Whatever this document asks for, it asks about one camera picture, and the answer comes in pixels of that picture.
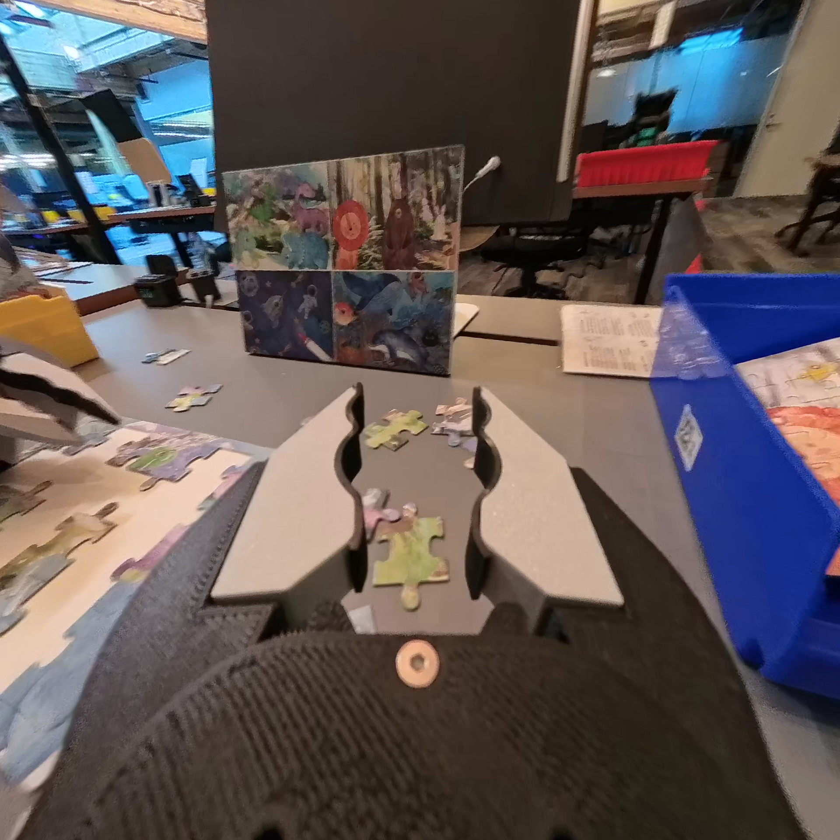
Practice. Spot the pastel purple pink puzzle piece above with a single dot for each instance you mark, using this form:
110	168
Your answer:
468	453

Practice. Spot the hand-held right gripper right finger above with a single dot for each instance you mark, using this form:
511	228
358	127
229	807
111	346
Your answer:
544	531

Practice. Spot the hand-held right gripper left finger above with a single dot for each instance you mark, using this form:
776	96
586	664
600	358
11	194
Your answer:
289	525

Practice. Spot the paper instruction sheet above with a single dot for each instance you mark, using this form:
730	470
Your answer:
610	341

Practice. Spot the purple blue puzzle piece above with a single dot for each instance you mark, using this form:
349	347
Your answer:
453	430

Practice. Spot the white door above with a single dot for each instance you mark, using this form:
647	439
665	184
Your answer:
794	98

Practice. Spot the wooden chair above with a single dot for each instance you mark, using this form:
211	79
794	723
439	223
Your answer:
478	237

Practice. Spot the white monitor stand base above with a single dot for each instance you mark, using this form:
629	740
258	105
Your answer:
464	318

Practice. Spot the puzzle board in bin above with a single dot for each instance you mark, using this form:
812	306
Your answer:
800	420

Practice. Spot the sea animal puzzle board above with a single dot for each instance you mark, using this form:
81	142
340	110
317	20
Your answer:
13	269

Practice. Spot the green blue puzzle piece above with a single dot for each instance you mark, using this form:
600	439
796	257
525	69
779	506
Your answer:
59	544

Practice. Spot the green tan puzzle piece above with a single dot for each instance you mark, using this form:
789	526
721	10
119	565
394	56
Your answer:
410	558

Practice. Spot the green yellow puzzle piece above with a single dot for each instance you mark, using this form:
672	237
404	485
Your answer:
394	430

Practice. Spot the black display device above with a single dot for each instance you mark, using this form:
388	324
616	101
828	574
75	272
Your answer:
157	289

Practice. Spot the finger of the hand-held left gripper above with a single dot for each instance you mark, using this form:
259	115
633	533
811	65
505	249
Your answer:
46	374
33	420

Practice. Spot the yellow plastic bin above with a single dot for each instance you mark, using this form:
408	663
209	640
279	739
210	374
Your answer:
46	328

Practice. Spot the black office chair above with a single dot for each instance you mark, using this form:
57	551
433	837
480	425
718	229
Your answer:
814	197
538	256

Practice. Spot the pink yellow blue puzzle piece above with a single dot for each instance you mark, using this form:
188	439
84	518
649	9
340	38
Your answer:
193	397

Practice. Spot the teal dinosaur puzzle piece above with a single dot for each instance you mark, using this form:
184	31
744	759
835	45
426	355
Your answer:
19	499

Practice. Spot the peach purple puzzle piece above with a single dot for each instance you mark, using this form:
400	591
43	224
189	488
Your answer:
453	407

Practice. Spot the black charger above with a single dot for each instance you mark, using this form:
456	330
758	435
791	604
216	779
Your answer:
203	285

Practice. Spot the dinosaur puzzle tray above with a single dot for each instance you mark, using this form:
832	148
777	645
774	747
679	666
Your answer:
98	558

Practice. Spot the purple green puzzle piece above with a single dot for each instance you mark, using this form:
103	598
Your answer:
177	463

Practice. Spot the light blue white puzzle piece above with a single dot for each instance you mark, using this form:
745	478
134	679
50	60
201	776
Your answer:
164	356

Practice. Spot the red crate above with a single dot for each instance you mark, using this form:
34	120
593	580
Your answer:
643	164

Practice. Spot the black machine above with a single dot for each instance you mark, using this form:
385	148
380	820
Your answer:
646	118

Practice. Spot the black monitor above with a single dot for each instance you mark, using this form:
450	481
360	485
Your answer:
394	79

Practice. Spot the illustrated puzzle box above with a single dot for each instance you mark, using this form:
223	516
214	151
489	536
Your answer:
341	262

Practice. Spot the blue plastic bin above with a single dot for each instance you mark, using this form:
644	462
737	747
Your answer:
722	492

